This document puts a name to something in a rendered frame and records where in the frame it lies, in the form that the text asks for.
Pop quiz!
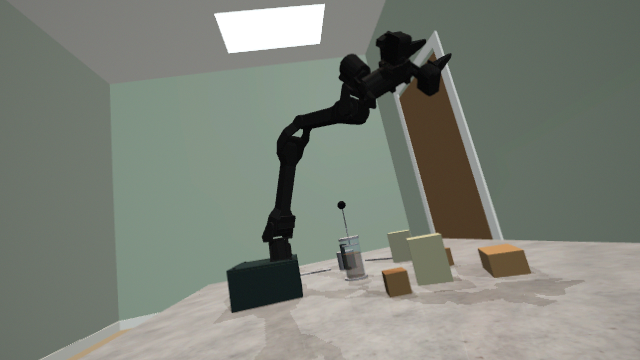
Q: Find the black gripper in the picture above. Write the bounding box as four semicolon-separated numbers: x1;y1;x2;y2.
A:
378;39;452;96

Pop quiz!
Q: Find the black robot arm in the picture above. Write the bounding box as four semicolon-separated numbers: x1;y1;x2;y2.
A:
262;31;412;262

